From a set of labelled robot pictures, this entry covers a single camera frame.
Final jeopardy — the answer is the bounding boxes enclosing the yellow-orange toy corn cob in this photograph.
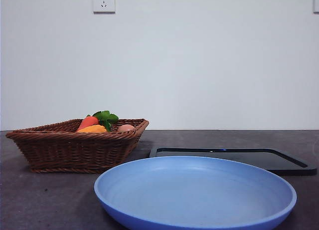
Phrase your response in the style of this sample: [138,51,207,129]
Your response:
[76,124,108,134]

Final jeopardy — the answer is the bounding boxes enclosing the blue round plate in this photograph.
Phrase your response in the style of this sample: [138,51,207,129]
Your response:
[94,156,298,230]

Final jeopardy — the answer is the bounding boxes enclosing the brown wicker basket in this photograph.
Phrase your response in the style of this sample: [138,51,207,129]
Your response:
[5,118,150,174]

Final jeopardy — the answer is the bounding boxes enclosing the light brown egg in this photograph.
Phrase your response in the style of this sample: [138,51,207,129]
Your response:
[117,124,136,133]

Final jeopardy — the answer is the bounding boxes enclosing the green toy leafy vegetable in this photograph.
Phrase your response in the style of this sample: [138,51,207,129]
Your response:
[92,110,119,132]

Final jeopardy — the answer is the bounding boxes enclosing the black rectangular tray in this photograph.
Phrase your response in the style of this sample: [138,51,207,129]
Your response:
[149,147,318,176]

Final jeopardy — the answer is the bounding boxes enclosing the white wall power socket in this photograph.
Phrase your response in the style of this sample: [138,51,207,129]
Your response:
[93,0,116,14]

